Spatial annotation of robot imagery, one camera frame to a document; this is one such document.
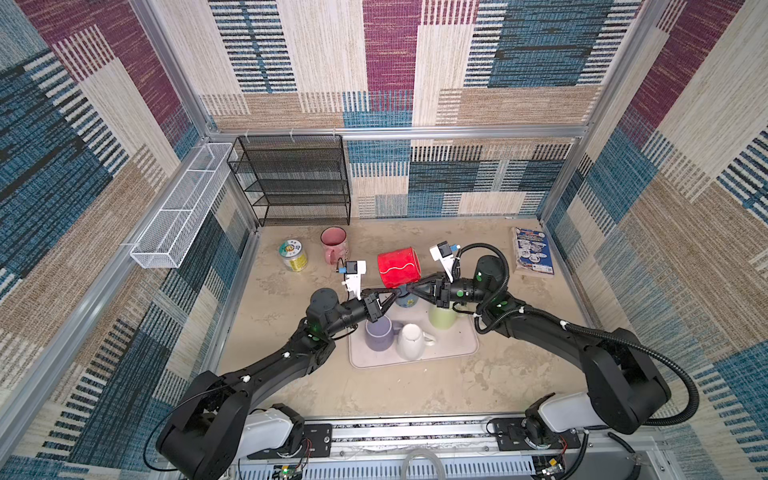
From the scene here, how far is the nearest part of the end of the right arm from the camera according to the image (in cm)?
69

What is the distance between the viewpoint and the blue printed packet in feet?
3.43

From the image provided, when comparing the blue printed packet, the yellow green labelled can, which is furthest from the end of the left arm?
the blue printed packet

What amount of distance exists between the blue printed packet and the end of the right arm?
439 millimetres
